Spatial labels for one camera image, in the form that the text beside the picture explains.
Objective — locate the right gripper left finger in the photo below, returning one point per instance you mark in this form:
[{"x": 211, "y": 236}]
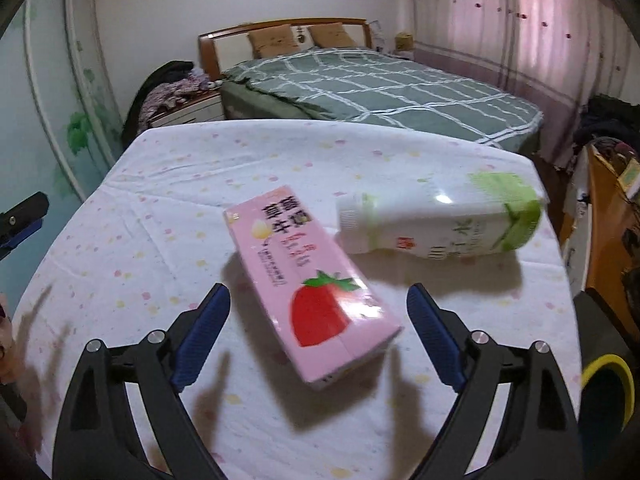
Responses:
[{"x": 97, "y": 437}]

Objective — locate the white green aloe bottle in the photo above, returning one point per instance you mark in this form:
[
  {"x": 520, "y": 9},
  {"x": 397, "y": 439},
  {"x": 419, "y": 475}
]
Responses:
[{"x": 475, "y": 214}]

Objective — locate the left brown bear pillow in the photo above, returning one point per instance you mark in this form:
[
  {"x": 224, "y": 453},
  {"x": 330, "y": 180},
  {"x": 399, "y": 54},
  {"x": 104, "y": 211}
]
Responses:
[{"x": 273, "y": 41}]

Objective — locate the right brown bear pillow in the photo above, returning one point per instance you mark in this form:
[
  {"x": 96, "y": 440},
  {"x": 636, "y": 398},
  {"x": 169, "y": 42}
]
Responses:
[{"x": 331, "y": 35}]

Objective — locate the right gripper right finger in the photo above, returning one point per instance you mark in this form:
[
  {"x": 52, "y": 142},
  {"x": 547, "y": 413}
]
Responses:
[{"x": 538, "y": 437}]

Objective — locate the dark clothes pile by curtain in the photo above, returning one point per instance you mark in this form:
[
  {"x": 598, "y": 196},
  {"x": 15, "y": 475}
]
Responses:
[{"x": 606, "y": 117}]

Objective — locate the brown bear pillow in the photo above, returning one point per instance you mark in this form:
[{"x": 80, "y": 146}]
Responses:
[
  {"x": 331, "y": 35},
  {"x": 273, "y": 41}
]

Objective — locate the sliding wardrobe door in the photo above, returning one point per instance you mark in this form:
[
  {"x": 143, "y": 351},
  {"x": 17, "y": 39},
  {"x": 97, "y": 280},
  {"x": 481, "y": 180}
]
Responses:
[{"x": 60, "y": 126}]

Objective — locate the small wicker basket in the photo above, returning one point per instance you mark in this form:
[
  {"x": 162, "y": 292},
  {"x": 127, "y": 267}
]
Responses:
[{"x": 404, "y": 42}]

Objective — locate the pink white curtain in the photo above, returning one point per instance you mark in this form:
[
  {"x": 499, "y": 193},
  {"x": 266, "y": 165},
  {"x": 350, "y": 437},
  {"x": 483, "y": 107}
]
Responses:
[{"x": 556, "y": 54}]

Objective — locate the white dotted table cloth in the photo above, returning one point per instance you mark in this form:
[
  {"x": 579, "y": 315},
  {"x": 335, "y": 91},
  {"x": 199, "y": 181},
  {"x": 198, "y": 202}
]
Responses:
[{"x": 151, "y": 241}]

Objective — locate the white bedside drawer cabinet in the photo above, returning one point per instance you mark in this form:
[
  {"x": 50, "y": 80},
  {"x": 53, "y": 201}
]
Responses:
[{"x": 205, "y": 108}]

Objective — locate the yellow rimmed trash bin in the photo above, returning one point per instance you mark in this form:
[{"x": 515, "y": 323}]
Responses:
[{"x": 607, "y": 399}]

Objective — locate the wooden desk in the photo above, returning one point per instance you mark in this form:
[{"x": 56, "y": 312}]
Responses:
[{"x": 597, "y": 215}]

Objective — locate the pink strawberry milk carton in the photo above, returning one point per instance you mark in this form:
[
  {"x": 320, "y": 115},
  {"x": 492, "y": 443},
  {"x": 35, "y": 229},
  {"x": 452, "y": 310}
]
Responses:
[{"x": 327, "y": 318}]

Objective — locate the finger of the left gripper distant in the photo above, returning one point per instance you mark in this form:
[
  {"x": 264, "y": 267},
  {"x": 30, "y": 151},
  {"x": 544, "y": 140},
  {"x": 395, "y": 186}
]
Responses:
[{"x": 21, "y": 221}]

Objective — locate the pile of clothes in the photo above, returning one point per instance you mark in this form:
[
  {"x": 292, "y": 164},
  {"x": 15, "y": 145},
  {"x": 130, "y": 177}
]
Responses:
[{"x": 169, "y": 86}]

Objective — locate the wooden headboard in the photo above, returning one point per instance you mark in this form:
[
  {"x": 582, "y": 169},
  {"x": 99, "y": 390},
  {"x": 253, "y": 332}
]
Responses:
[{"x": 224, "y": 48}]

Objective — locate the green checked bed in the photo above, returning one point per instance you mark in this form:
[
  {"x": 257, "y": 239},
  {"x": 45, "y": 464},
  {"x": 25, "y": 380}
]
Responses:
[{"x": 364, "y": 86}]

